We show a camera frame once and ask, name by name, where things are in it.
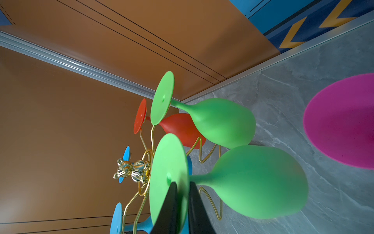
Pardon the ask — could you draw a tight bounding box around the green wine glass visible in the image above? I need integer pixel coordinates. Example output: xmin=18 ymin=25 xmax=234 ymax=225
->
xmin=151 ymin=71 xmax=256 ymax=149
xmin=149 ymin=134 xmax=308 ymax=230

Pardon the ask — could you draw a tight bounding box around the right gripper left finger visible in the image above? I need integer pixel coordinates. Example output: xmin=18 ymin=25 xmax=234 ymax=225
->
xmin=151 ymin=182 xmax=178 ymax=234

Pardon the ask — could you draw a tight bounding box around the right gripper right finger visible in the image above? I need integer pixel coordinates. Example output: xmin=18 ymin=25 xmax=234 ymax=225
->
xmin=188 ymin=181 xmax=216 ymax=234

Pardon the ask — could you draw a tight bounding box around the magenta wine glass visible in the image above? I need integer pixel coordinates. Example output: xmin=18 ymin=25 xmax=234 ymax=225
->
xmin=303 ymin=73 xmax=374 ymax=170

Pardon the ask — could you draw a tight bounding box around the blue wine glass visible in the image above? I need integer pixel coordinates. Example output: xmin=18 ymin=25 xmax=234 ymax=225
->
xmin=110 ymin=156 xmax=193 ymax=234
xmin=118 ymin=145 xmax=131 ymax=184

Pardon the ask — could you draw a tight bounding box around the gold wine glass rack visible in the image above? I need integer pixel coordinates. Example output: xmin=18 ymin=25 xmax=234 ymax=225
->
xmin=113 ymin=124 xmax=223 ymax=234

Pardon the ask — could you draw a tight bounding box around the red wine glass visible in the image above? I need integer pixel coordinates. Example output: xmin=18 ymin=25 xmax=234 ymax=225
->
xmin=133 ymin=98 xmax=206 ymax=149

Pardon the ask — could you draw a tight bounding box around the left aluminium corner post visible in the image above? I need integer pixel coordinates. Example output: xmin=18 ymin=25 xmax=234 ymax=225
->
xmin=0 ymin=27 xmax=182 ymax=103

